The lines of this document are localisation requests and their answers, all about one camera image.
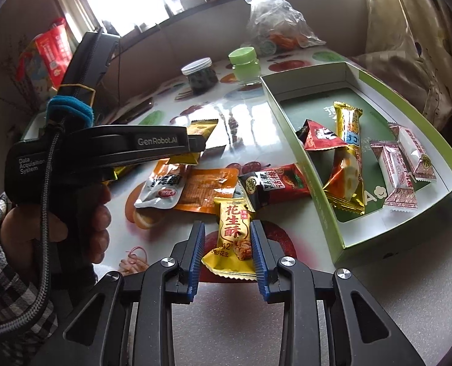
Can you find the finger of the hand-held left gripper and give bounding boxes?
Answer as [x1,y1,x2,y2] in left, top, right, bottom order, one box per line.
[187,133,207,154]

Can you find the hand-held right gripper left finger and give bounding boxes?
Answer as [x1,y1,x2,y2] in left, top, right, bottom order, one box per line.
[33,220,207,366]

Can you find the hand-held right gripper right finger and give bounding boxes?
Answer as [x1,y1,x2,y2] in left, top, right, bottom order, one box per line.
[250,219,426,366]

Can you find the gold long snack bar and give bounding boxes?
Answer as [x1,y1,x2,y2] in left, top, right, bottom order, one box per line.
[322,101,365,215]
[104,119,219,181]

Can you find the yellow peanut crisp packet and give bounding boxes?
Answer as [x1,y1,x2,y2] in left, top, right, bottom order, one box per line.
[202,197,258,281]

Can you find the orange and white snack packet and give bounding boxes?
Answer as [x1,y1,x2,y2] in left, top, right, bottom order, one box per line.
[134,159,188,209]
[173,168,240,213]

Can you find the dark red snack packet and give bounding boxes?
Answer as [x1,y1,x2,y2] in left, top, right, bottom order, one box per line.
[238,163,312,212]

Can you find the red triangular snack packet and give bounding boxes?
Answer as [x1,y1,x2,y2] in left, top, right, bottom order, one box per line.
[295,119,348,152]

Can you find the green cardboard box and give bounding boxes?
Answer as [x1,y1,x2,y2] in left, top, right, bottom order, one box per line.
[259,61,452,268]

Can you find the white red patterned candy packet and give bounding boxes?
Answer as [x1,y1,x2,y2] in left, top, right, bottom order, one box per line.
[370,141,419,210]
[388,123,438,181]

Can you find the person's left forearm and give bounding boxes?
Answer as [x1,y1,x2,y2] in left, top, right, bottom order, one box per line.
[0,192,59,336]

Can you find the person's left hand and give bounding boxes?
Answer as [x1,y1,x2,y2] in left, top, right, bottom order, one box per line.
[0,186,113,265]

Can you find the printed plastic tablecloth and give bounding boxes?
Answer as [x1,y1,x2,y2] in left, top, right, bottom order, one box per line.
[20,48,367,286]

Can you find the blue fabric band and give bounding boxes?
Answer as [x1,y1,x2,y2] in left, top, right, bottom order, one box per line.
[46,97,95,126]

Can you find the red rubber band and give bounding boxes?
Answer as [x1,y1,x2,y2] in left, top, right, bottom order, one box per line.
[124,246,149,273]

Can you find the clear jar with white lid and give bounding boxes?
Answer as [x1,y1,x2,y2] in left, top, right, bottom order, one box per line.
[181,58,219,95]

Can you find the large white foam sheet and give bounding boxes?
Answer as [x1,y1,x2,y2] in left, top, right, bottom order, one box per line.
[119,263,440,366]

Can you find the green lidded glass jar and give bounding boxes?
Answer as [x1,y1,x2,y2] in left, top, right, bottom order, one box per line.
[228,47,262,85]

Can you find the red printed package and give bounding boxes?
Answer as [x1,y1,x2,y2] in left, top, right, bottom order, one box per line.
[34,17,74,86]

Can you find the clear plastic bag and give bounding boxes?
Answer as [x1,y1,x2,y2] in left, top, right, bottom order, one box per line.
[241,0,327,52]

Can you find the cream patterned curtain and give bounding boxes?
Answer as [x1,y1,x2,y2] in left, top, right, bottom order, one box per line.
[351,0,452,130]

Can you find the braided black cable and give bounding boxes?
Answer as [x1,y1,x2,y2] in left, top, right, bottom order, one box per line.
[0,122,64,332]

